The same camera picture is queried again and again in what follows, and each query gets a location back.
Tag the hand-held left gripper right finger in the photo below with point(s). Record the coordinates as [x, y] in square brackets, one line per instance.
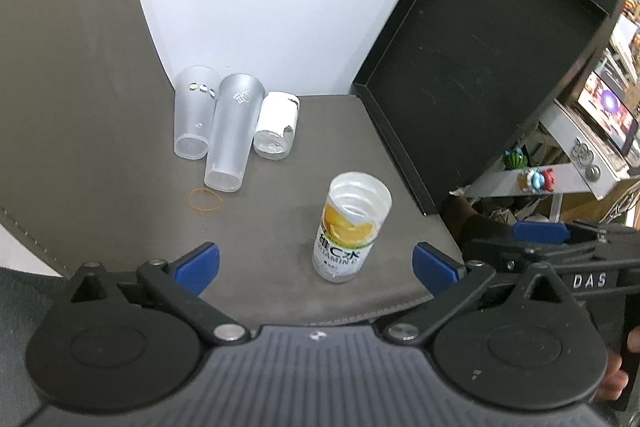
[434, 268]

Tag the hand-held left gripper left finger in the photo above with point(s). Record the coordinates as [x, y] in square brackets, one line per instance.
[197, 266]

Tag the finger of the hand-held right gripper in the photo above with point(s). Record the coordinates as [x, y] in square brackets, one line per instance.
[542, 232]
[505, 253]

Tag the yellow label clear plastic cup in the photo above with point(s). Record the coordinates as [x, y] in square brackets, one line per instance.
[350, 227]

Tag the tall frosted plastic cup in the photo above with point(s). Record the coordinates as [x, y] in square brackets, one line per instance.
[232, 132]

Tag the short frosted plastic cup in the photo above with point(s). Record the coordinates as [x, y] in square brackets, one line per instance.
[192, 117]

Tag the white label clear plastic cup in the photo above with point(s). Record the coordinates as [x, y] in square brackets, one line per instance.
[275, 124]

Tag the person's right hand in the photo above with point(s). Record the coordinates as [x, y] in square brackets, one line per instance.
[617, 374]

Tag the blue and red toy figure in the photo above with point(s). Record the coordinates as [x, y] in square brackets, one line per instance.
[537, 179]

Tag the orange rubber band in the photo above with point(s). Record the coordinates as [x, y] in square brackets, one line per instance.
[205, 201]

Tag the watermelon toy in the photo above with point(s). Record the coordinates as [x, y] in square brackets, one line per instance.
[515, 159]

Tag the white metal shelf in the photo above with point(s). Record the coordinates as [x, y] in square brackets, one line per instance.
[565, 147]

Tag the colourful display screen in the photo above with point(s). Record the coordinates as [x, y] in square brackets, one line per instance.
[605, 109]

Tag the black tray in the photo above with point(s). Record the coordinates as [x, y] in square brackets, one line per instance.
[475, 72]

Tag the grey leather mat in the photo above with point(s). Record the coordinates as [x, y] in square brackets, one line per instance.
[100, 107]

